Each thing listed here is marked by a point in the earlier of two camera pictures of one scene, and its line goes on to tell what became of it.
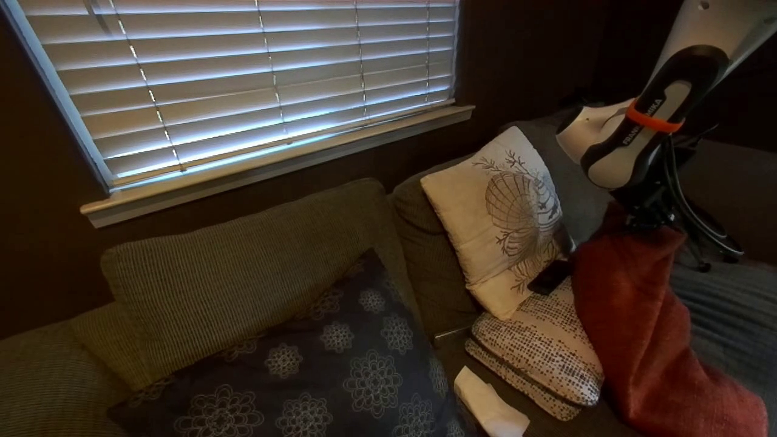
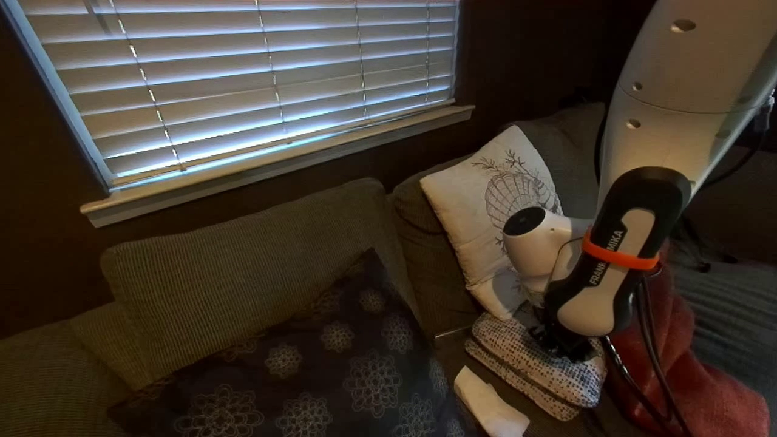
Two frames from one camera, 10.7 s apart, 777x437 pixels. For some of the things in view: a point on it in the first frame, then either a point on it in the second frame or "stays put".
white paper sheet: [492, 414] stays put
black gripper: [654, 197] to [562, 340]
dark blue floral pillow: [353, 363] stays put
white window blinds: [164, 89] stays put
